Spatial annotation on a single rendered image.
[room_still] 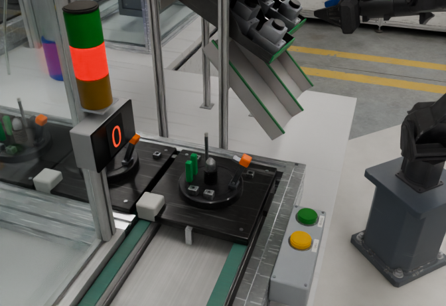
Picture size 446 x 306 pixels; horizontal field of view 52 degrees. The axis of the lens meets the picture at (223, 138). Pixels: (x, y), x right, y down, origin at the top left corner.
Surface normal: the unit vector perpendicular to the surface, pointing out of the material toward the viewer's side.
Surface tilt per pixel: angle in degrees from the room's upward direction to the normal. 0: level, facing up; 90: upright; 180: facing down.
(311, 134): 0
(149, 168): 0
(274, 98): 45
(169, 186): 0
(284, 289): 90
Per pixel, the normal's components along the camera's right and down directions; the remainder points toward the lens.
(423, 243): 0.44, 0.49
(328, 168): 0.00, -0.84
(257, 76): 0.61, -0.40
